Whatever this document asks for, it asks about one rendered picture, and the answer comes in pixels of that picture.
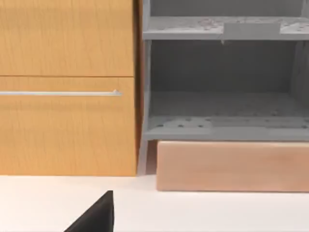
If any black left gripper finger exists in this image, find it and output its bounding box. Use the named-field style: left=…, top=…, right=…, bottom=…
left=63, top=190, right=115, bottom=232

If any wooden cupboard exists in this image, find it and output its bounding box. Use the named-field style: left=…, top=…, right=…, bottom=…
left=0, top=0, right=148, bottom=177

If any pale wooden drawer front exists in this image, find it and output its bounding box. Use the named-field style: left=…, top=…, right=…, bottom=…
left=156, top=140, right=309, bottom=193

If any grey pierced drawer inside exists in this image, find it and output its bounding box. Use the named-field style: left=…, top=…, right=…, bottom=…
left=141, top=0, right=309, bottom=174

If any plain wooden drawer front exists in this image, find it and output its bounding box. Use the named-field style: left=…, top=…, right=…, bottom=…
left=0, top=0, right=135, bottom=77

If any wooden drawer front with handle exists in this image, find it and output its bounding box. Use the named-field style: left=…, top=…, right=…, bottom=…
left=0, top=76, right=138, bottom=176

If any long metal handle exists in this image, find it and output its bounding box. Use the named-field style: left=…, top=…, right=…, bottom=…
left=0, top=89, right=123, bottom=97

